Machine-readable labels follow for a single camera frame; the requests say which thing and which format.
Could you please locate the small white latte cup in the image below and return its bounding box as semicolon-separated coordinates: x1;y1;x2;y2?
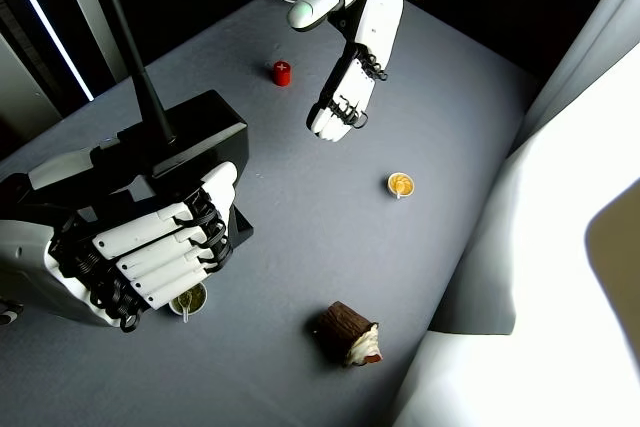
386;172;416;201

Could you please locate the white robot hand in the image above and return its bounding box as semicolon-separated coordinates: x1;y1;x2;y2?
0;146;239;333
287;0;405;144

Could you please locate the black walkie-talkie toy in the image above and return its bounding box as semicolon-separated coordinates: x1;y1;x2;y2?
97;0;255;248

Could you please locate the white curtain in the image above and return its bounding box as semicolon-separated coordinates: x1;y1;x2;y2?
394;0;640;427

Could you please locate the white light strip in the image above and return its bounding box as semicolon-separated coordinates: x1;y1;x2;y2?
0;0;95;102

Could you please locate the green soup bowl with spoon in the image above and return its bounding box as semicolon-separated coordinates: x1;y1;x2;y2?
167;281;209;324

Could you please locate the grey tablecloth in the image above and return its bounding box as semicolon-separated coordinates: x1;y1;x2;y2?
0;0;539;427

